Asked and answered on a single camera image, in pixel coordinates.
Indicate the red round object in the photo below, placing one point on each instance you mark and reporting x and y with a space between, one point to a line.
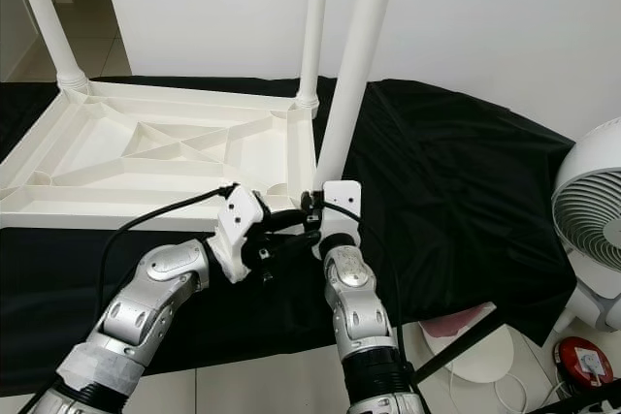
582 363

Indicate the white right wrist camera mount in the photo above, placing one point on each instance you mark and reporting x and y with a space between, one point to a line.
342 196

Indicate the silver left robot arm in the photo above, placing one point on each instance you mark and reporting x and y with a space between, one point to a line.
146 307

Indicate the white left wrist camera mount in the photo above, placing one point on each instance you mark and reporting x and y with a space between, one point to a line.
235 220

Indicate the black table cloth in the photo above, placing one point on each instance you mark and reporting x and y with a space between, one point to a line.
475 210

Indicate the white plastic table top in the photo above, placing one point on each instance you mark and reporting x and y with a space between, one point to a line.
87 147

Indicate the pink seat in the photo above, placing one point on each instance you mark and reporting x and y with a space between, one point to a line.
451 319

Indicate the white fan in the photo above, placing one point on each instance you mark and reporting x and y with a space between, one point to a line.
592 210

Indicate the white round floor base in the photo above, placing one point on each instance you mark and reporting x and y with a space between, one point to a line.
471 356

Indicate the black metal table leg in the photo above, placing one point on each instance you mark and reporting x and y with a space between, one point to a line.
461 341

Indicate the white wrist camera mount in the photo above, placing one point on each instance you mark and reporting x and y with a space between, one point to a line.
342 196
235 220

